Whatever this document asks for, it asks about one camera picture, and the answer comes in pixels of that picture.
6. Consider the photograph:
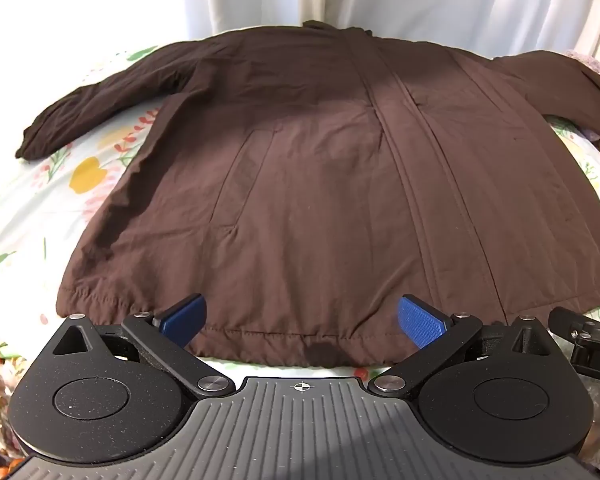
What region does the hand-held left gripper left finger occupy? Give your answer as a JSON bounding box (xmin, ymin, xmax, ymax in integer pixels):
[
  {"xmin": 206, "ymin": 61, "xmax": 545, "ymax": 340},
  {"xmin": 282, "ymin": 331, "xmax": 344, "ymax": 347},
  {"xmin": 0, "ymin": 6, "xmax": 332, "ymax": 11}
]
[{"xmin": 51, "ymin": 293, "xmax": 237, "ymax": 399}]

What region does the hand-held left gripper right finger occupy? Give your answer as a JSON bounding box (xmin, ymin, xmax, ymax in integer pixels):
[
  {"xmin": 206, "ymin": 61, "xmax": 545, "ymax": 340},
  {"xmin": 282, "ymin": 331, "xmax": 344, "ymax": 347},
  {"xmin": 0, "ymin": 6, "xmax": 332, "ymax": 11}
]
[{"xmin": 367, "ymin": 294, "xmax": 554, "ymax": 399}]

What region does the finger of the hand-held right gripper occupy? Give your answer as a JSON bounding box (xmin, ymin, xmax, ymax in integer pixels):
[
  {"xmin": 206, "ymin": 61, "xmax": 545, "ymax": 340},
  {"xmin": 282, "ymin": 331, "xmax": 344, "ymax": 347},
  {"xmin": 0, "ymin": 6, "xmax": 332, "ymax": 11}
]
[{"xmin": 548, "ymin": 306, "xmax": 600, "ymax": 347}]

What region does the dark brown jacket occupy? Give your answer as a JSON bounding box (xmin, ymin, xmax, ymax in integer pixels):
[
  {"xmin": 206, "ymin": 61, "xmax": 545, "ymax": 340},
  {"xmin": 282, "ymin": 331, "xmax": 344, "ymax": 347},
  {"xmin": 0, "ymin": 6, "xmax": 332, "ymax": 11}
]
[{"xmin": 15, "ymin": 19, "xmax": 600, "ymax": 367}]

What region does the purple fuzzy blanket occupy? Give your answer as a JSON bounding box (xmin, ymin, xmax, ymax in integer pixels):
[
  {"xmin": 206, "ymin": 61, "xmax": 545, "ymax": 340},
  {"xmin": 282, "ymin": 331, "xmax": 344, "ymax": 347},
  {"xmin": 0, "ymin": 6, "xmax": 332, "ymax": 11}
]
[{"xmin": 562, "ymin": 35, "xmax": 600, "ymax": 83}]

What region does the floral bed sheet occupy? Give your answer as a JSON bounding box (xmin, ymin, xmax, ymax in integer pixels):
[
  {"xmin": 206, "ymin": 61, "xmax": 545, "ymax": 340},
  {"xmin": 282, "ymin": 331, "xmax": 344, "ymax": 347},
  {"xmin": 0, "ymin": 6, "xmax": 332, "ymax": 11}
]
[{"xmin": 0, "ymin": 44, "xmax": 600, "ymax": 386}]

